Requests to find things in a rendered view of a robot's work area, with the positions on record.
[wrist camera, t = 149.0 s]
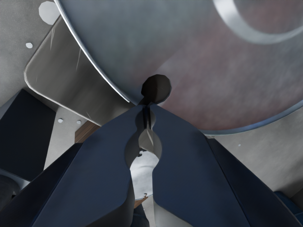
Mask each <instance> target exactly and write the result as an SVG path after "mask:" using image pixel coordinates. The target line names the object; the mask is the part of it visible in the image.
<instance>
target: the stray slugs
mask: <svg viewBox="0 0 303 227"><path fill-rule="evenodd" d="M39 15H40V17H41V18H42V20H43V21H44V22H46V23H47V24H50V25H53V24H54V22H55V21H56V19H57V18H58V17H59V15H60V11H59V9H58V7H57V5H56V4H55V3H54V2H49V1H46V2H43V3H41V5H40V7H39Z"/></svg>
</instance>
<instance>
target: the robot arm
mask: <svg viewBox="0 0 303 227"><path fill-rule="evenodd" d="M147 121H148V124H149V129H151V130H152V133H153V148H154V154H155V156H156V157H157V158H158V159H159V162H158V163H157V165H156V166H155V168H154V169H153V171H152V191H153V205H154V216H155V224H156V226H157V227H303V226H302V224H301V223H300V222H299V220H298V219H297V218H296V217H295V216H294V214H293V213H292V212H291V211H290V210H289V208H288V207H287V206H286V205H285V204H284V203H283V201H282V200H281V199H280V198H279V197H278V196H277V195H276V194H275V193H274V192H273V191H272V190H271V189H270V188H269V187H268V186H267V185H266V184H265V183H264V182H263V181H261V180H260V179H259V178H258V177H257V176H256V175H255V174H254V173H252V172H251V171H250V170H249V169H248V168H247V167H246V166H245V165H244V164H242V163H241V162H240V161H239V160H238V159H237V158H236V157H235V156H233V155H232V154H231V153H230V152H229V151H228V150H227V149H226V148H225V147H224V146H223V145H222V144H220V143H219V142H218V141H217V140H216V139H215V138H211V139H208V138H207V137H206V136H205V135H204V134H203V133H202V132H201V131H200V130H198V129H197V128H196V127H195V126H193V125H192V124H191V123H189V122H187V121H185V120H184V119H182V118H180V117H178V116H176V115H175V114H173V113H171V112H169V111H167V110H166V109H164V108H162V107H160V106H158V105H156V104H152V105H143V104H142V105H136V106H135V107H133V108H131V109H129V110H128V111H126V112H124V113H123V114H121V115H119V116H118V117H115V118H114V119H112V120H110V121H109V122H107V123H106V124H104V125H103V126H101V127H100V128H98V129H97V130H96V131H95V132H93V133H92V134H91V135H90V136H89V137H88V138H87V139H86V140H85V141H84V142H83V143H74V144H73V145H72V146H71V147H70V148H69V149H68V150H66V151H65V152H64V153H63V154H62V155H61V156H60V157H59V158H58V159H56V160H55V161H54V162H53V163H52V164H51V165H50V166H48V167H47V168H46V169H45V170H44V171H43V172H41V173H40V174H39V175H38V176H37V177H36V178H35V179H33V180H32V181H31V182H30V183H29V184H28V185H26V186H25V187H24V188H23V189H22V190H21V191H20V187H19V185H18V184H17V183H16V182H15V181H14V180H13V179H11V178H9V177H7V176H4V175H0V227H130V226H131V224H132V220H133V210H134V203H135V194H134V188H133V181H132V175H131V171H130V167H131V165H132V163H133V161H134V160H135V159H136V157H137V156H138V155H139V153H140V149H139V142H138V139H139V137H140V135H141V134H142V132H143V131H144V129H147Z"/></svg>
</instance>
